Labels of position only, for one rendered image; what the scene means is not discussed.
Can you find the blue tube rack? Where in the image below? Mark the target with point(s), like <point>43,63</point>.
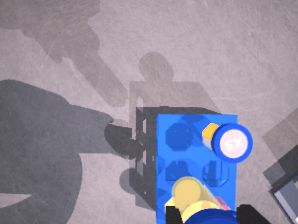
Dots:
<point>179,139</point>

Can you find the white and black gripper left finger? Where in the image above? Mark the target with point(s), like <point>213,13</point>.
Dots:
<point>172,215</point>

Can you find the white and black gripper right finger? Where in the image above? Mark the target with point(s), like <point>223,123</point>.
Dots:
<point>247,214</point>

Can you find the blue-capped tube marked x5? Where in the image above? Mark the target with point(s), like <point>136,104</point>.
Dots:
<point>230,142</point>

